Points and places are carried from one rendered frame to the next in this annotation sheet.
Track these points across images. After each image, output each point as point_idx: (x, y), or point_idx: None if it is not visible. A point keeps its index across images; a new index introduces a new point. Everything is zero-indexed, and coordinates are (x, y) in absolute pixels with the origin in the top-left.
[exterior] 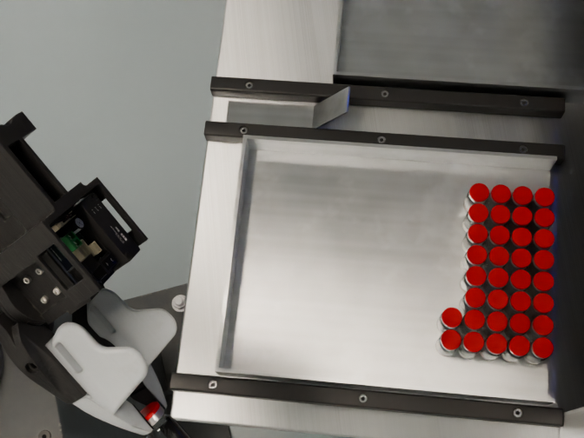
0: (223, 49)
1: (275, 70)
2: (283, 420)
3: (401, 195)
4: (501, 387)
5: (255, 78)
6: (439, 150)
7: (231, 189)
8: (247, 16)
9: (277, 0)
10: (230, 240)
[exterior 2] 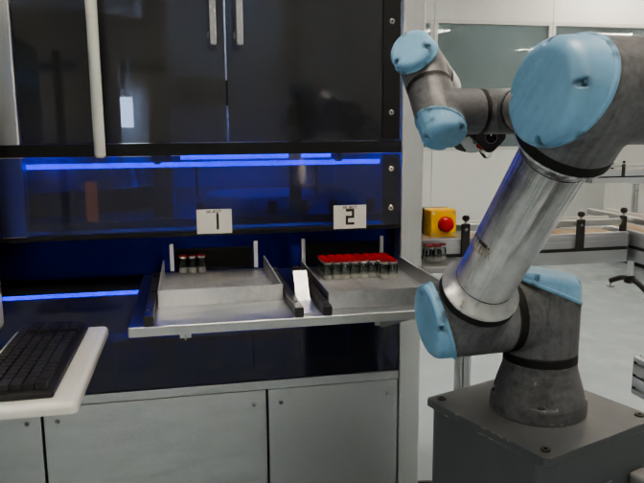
0: (271, 318)
1: (279, 309)
2: None
3: (332, 287)
4: (400, 272)
5: (287, 311)
6: (310, 270)
7: (356, 309)
8: (247, 316)
9: (233, 312)
10: (386, 288)
